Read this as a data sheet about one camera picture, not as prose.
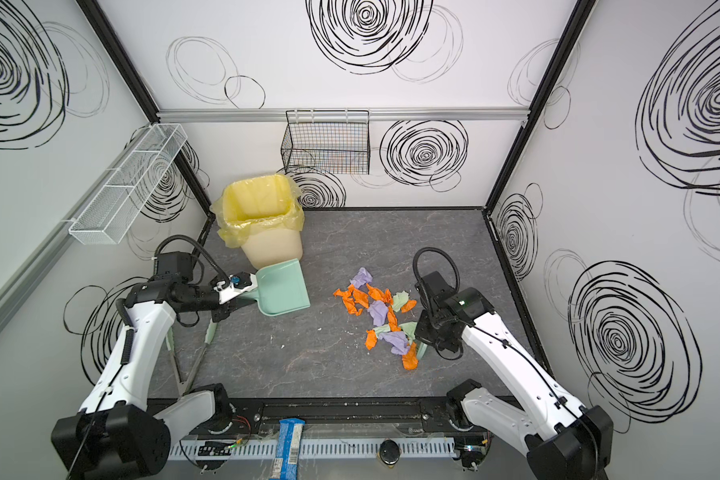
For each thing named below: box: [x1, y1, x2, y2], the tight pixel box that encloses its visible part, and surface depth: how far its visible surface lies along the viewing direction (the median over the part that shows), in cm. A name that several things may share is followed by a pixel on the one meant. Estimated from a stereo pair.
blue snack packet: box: [270, 418, 306, 480], surface depth 70 cm
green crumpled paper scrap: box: [392, 290, 409, 312], surface depth 96 cm
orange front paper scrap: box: [364, 329, 379, 350], surface depth 88 cm
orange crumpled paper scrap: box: [366, 283, 394, 305], surface depth 96 cm
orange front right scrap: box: [402, 342, 418, 370], surface depth 84 cm
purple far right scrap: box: [349, 267, 373, 288], surface depth 100 cm
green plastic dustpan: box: [242, 258, 311, 316], surface depth 80 cm
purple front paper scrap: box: [379, 331, 410, 356], surface depth 86 cm
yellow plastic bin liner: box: [210, 174, 305, 249], surface depth 96 cm
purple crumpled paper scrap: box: [367, 300, 389, 326], surface depth 93 cm
